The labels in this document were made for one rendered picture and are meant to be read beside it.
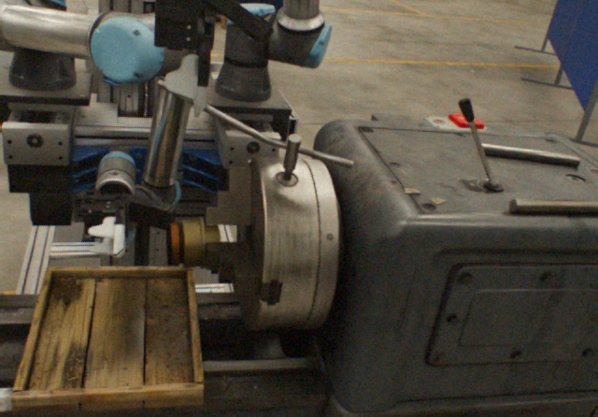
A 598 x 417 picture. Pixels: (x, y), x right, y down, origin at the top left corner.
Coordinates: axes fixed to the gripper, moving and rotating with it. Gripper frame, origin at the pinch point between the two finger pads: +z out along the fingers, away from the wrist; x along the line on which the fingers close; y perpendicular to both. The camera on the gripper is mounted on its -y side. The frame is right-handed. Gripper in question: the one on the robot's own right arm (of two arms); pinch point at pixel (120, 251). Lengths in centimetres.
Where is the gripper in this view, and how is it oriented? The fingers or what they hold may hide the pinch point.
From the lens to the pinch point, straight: 108.2
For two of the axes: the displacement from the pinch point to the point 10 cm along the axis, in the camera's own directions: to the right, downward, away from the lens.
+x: 1.2, -8.9, -4.4
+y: -9.7, -0.1, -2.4
